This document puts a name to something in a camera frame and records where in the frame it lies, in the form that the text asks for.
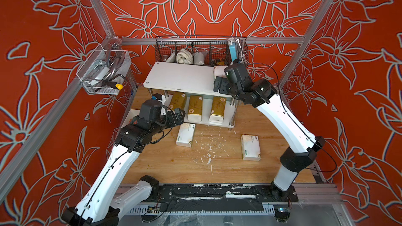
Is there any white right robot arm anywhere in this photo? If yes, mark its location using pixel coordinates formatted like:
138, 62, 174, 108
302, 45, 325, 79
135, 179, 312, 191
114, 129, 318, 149
214, 62, 326, 200

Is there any black wire basket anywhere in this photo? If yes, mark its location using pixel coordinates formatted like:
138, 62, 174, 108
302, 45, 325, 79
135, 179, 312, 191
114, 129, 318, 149
155, 36, 249, 67

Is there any light blue box in basket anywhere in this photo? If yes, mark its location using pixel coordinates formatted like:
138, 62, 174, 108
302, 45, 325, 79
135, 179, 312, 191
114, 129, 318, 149
228, 38, 238, 61

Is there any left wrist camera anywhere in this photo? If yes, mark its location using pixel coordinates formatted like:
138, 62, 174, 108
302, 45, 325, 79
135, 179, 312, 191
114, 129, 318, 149
152, 93, 166, 107

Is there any white tissue pack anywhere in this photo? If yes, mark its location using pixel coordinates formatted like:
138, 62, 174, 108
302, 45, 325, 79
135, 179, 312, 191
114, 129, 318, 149
241, 135, 261, 161
176, 123, 196, 148
214, 65, 227, 79

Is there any gold tissue pack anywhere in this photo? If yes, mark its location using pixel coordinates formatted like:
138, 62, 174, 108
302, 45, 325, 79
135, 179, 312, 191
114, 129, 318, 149
169, 92, 187, 111
187, 95, 203, 122
209, 96, 226, 123

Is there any white square tray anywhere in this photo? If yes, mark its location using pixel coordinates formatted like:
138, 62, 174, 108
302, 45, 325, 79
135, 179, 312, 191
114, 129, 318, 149
121, 109, 140, 128

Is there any clear plastic wall bin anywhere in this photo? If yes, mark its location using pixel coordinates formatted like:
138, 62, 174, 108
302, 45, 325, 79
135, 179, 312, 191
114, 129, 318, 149
76, 45, 136, 95

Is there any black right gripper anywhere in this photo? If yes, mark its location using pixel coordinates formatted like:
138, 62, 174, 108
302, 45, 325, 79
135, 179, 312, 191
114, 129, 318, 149
213, 75, 244, 103

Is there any white tissue pack front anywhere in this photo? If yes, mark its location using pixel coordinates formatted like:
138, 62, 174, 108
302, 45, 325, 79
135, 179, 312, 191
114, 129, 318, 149
214, 65, 227, 79

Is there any white two-tier shelf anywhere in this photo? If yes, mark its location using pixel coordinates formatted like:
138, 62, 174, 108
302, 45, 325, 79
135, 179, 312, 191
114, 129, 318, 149
143, 62, 239, 129

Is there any yellow handled tool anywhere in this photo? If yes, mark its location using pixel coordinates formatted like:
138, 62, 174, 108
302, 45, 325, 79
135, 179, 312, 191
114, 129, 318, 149
102, 81, 123, 90

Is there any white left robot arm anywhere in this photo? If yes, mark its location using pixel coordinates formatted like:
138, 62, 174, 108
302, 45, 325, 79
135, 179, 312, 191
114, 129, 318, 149
62, 98, 185, 226

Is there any white cloth roll in basket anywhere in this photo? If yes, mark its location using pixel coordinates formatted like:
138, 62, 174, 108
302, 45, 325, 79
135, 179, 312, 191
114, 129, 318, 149
176, 49, 194, 64

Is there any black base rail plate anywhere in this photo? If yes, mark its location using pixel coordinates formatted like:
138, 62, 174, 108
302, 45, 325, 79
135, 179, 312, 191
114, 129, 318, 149
130, 183, 299, 213

